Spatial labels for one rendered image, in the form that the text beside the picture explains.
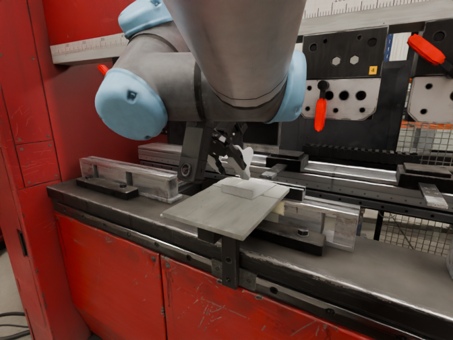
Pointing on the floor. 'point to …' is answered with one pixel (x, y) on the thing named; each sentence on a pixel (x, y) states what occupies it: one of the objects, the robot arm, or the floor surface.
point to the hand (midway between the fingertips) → (232, 176)
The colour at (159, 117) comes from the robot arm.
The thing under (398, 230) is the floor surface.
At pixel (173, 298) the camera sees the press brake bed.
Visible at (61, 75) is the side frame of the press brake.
